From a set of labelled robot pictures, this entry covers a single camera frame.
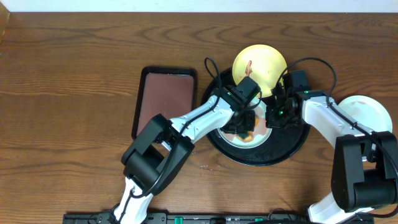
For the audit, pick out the round black tray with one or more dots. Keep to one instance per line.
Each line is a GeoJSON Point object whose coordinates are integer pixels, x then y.
{"type": "Point", "coordinates": [280, 145]}

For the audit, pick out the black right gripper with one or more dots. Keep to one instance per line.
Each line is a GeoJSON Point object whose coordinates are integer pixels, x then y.
{"type": "Point", "coordinates": [272, 119]}

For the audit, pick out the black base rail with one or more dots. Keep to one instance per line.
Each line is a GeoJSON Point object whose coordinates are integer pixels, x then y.
{"type": "Point", "coordinates": [104, 217]}

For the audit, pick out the light green plate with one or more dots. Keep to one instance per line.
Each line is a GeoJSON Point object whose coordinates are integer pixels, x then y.
{"type": "Point", "coordinates": [368, 112]}

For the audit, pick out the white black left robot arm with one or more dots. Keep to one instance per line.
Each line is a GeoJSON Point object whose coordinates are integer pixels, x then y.
{"type": "Point", "coordinates": [160, 150]}

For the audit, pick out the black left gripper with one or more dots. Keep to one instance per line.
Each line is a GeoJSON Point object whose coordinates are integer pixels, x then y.
{"type": "Point", "coordinates": [241, 123]}

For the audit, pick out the black rectangular water tray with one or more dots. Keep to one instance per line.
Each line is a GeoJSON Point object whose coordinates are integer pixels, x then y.
{"type": "Point", "coordinates": [169, 91]}

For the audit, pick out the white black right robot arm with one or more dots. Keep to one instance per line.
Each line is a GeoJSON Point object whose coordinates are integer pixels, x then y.
{"type": "Point", "coordinates": [364, 173]}

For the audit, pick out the mint green plate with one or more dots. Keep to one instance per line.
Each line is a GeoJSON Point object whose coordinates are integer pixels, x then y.
{"type": "Point", "coordinates": [261, 132]}

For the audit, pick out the orange green sponge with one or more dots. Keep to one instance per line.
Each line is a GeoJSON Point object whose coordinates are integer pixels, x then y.
{"type": "Point", "coordinates": [248, 136]}

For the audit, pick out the yellow plastic plate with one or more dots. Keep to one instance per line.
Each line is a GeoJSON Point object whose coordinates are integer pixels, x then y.
{"type": "Point", "coordinates": [262, 63]}

